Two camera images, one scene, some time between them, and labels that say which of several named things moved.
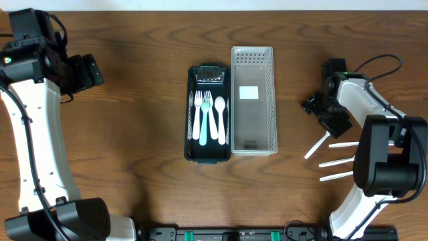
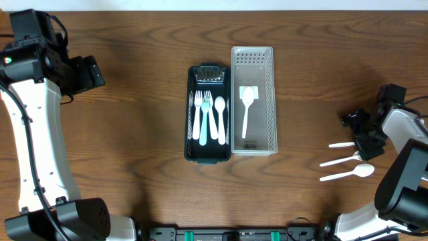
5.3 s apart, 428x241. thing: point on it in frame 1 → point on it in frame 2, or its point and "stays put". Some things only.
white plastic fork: (212, 124) stays put
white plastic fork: (198, 99) stays put
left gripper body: (88, 71) stays put
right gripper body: (331, 118) → (366, 142)
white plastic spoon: (318, 143) → (248, 98)
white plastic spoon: (220, 104) stays put
